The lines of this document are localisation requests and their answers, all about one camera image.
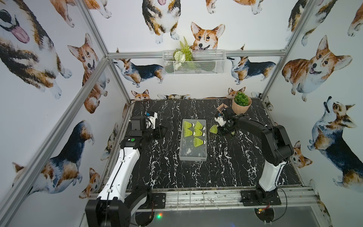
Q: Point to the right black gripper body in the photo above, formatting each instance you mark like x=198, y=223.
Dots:
x=225, y=129

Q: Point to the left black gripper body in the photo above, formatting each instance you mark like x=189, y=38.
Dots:
x=156, y=132

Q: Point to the green shuttlecock three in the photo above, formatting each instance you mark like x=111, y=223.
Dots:
x=214, y=129

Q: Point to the green shuttlecock six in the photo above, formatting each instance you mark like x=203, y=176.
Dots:
x=187, y=132

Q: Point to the green shuttlecock two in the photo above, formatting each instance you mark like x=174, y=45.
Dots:
x=188, y=125

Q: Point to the green shuttlecock one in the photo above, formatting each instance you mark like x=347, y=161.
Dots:
x=199, y=126

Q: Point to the clear plastic storage box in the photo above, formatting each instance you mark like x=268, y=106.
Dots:
x=187, y=151

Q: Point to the green shuttlecock seven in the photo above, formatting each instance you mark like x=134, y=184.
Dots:
x=198, y=133

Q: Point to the green shuttlecock eight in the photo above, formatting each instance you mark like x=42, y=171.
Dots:
x=198, y=142

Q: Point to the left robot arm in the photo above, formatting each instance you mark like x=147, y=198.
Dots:
x=113, y=208

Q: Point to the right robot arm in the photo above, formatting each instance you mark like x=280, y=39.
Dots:
x=276, y=149

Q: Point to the pink slotted scoop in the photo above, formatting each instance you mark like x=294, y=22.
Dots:
x=222, y=107

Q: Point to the pink pot with succulent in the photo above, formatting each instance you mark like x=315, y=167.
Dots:
x=241, y=103

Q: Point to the green fern plant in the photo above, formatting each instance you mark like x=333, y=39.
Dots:
x=183, y=54

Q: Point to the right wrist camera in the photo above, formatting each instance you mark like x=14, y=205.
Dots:
x=220, y=120

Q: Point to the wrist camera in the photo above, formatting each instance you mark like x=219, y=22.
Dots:
x=143, y=126
x=220, y=120

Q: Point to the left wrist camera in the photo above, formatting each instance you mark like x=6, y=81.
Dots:
x=143, y=126

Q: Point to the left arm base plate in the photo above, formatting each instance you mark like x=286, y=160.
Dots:
x=155, y=201

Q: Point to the white wire wall basket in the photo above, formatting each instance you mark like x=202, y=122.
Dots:
x=204, y=62

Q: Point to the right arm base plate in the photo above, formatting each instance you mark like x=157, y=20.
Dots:
x=259, y=197

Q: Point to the aluminium front rail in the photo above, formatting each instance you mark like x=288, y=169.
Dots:
x=225, y=199

